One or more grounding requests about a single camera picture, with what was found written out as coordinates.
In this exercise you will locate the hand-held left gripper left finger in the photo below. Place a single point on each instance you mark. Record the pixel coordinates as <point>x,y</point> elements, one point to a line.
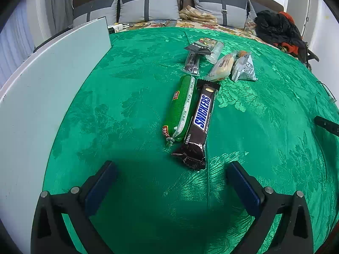
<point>102,184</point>

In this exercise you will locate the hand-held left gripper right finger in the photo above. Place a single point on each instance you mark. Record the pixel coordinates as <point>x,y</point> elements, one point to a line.
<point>245,187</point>

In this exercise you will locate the brown chocolate bar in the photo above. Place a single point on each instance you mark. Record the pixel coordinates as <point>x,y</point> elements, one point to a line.
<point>201,116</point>

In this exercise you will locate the green sausage packet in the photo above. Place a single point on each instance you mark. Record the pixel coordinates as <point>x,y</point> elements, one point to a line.
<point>178,108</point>

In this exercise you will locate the orange snack silvery packet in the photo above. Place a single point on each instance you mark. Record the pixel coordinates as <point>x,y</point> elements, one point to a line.
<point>245,68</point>

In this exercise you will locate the yellow pastry packet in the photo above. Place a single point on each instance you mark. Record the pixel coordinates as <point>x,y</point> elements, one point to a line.
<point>222,67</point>

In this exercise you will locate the black cutlery packet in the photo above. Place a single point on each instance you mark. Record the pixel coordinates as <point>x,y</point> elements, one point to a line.
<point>192,60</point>

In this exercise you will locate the long clear snack packet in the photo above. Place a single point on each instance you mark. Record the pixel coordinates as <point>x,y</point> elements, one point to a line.
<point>216,49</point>

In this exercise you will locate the green floral blanket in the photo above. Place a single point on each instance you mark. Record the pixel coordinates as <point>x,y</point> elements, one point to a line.
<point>127,92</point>

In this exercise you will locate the black flat device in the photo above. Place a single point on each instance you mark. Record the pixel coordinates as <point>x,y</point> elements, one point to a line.
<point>327,125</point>

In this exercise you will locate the white board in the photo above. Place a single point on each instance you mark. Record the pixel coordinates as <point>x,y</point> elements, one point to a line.
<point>39,98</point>

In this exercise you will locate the eyeglasses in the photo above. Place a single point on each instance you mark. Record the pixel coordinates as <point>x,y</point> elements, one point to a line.
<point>323,87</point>

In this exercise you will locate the red garment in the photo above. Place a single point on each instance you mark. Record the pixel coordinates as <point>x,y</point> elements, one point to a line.
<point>291,47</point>

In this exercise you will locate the black chair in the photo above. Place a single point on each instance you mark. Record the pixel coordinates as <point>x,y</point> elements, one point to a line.
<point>311,55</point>

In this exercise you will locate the white power strip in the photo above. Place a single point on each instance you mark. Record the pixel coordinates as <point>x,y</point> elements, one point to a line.
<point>115,28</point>

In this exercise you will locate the black jacket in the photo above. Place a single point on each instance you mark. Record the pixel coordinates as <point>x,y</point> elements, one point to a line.
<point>278,29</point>

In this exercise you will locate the clear plastic bag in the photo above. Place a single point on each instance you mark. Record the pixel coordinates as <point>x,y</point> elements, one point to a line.
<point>250,22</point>

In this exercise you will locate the grey pillow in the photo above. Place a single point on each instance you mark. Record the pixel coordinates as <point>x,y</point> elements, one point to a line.
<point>255,8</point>
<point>95,12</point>
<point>151,5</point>
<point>219,6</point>

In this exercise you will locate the beige folded cloth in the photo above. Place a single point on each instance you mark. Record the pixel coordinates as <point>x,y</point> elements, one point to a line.
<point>197,14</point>

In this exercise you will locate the grey curtain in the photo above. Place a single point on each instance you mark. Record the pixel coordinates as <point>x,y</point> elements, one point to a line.
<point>57,2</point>

